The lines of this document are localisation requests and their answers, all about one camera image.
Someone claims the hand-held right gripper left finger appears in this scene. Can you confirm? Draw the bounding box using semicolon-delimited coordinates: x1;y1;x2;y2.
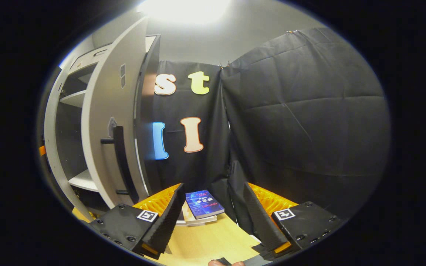
89;183;186;260

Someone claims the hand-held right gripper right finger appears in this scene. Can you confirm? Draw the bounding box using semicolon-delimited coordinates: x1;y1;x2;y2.
243;182;345;261

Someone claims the grey cabinet door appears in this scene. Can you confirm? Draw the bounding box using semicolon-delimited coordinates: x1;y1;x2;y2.
81;17;151;209

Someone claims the grey double-door shoe cabinet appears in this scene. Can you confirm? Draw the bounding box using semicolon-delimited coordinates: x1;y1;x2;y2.
37;17;162;219

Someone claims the grey cabinet drawer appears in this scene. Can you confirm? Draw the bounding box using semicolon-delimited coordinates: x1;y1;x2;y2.
69;44;114;71

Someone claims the white book stand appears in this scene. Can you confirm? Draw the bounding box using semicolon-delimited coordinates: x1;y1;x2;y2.
176;201;218;227

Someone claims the blue book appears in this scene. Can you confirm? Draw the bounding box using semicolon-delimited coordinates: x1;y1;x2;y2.
185;190;225;220

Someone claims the black backdrop cloth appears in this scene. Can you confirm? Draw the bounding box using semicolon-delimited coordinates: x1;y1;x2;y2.
139;28;392;237

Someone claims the long ceiling light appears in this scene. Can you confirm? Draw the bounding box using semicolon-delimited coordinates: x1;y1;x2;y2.
137;0;233;25

